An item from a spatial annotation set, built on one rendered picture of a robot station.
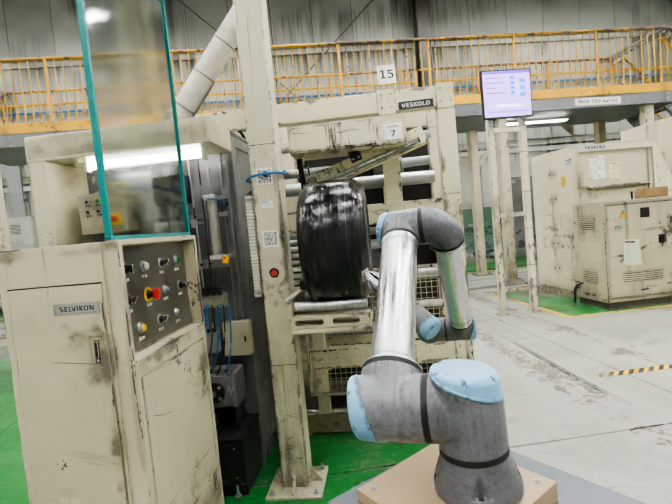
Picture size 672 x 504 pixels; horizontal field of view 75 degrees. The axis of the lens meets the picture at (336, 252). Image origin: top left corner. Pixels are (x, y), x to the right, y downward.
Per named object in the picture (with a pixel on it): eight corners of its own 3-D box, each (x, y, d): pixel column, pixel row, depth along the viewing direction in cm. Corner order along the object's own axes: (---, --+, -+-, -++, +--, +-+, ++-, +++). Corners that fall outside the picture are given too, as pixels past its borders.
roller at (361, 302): (291, 310, 197) (292, 300, 200) (294, 314, 201) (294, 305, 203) (369, 304, 194) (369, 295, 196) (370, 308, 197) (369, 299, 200)
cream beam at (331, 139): (289, 155, 227) (286, 126, 226) (298, 162, 252) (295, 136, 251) (408, 142, 221) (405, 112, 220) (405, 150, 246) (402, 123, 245)
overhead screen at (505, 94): (484, 119, 509) (480, 70, 506) (482, 120, 514) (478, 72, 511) (533, 115, 515) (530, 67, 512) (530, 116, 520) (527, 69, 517)
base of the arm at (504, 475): (542, 484, 96) (537, 440, 95) (486, 528, 85) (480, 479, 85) (471, 452, 112) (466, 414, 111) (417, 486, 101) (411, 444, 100)
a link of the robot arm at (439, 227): (459, 194, 138) (476, 323, 182) (419, 199, 142) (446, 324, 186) (460, 218, 130) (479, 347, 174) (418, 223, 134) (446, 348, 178)
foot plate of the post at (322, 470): (265, 501, 206) (264, 493, 206) (278, 469, 233) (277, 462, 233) (321, 499, 203) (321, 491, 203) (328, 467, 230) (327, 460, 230)
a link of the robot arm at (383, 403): (419, 426, 90) (421, 194, 141) (337, 425, 95) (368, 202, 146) (430, 455, 100) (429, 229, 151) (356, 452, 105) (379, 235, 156)
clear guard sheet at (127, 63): (104, 240, 129) (63, -96, 124) (186, 235, 184) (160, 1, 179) (111, 239, 129) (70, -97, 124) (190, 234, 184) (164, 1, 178)
